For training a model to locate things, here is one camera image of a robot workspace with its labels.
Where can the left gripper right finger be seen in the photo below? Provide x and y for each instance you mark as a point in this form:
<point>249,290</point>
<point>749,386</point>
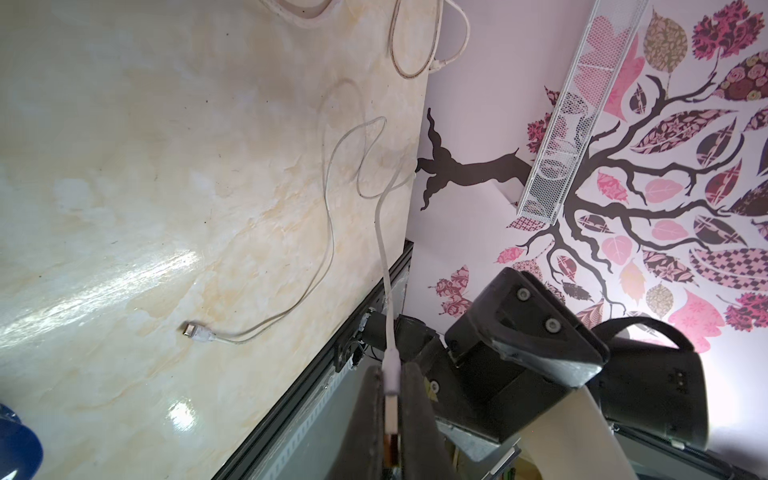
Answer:
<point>423,453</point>

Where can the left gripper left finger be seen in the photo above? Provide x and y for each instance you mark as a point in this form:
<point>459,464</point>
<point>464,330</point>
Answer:
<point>362,448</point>

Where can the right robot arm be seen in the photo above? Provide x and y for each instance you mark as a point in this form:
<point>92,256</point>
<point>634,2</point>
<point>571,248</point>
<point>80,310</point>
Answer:
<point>508,360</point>

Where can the blue electric shaver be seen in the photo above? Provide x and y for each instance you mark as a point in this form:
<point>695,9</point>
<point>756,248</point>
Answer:
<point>21,452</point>

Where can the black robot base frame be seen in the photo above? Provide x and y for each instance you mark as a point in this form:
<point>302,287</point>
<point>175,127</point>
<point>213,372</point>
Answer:
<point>281,426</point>

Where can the white wire shelf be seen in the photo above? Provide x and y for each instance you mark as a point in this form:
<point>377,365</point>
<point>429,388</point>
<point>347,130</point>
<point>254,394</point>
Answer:
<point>596,65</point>

